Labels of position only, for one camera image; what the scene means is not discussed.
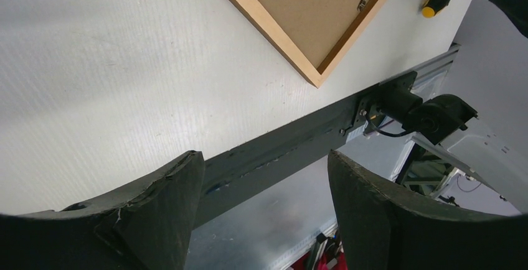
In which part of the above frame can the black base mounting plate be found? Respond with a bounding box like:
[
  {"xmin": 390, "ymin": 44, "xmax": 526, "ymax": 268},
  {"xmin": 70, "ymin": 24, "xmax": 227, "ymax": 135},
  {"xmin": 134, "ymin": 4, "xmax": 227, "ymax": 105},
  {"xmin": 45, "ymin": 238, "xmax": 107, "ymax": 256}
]
[{"xmin": 191, "ymin": 70, "xmax": 418, "ymax": 231}]

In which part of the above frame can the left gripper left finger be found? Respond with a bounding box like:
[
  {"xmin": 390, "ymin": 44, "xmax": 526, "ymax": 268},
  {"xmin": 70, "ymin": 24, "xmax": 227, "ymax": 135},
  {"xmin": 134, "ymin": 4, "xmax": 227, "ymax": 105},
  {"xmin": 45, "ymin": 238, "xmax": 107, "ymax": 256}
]
[{"xmin": 1, "ymin": 151, "xmax": 205, "ymax": 269}]

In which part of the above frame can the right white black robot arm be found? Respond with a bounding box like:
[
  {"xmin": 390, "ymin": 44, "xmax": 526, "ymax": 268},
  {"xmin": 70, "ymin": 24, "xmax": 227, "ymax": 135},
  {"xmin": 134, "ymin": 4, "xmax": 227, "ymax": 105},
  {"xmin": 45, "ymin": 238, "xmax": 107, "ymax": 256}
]
[{"xmin": 361, "ymin": 82, "xmax": 527, "ymax": 214}]

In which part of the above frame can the brown wooden photo frame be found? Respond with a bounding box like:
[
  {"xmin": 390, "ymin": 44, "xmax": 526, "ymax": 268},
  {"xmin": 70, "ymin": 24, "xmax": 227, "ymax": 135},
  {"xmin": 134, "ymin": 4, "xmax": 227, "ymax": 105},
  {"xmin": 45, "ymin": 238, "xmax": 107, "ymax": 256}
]
[{"xmin": 229, "ymin": 0, "xmax": 387, "ymax": 87}]

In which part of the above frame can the right white cable duct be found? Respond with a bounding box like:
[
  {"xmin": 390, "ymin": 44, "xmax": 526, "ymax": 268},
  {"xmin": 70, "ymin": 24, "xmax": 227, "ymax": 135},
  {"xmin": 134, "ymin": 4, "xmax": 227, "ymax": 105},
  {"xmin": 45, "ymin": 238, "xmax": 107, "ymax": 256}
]
[{"xmin": 346, "ymin": 123, "xmax": 370, "ymax": 143}]

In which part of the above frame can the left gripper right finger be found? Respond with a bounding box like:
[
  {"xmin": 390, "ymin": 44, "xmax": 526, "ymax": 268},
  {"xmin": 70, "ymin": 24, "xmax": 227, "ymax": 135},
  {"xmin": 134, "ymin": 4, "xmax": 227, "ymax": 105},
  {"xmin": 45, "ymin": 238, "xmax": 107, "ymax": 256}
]
[{"xmin": 328, "ymin": 151, "xmax": 527, "ymax": 269}]

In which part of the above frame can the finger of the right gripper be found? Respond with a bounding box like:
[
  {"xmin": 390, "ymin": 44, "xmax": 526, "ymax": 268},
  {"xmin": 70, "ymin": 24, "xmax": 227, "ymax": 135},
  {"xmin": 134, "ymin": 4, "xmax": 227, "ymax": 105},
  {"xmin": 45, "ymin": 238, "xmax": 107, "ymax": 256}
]
[{"xmin": 489, "ymin": 0, "xmax": 527, "ymax": 37}]

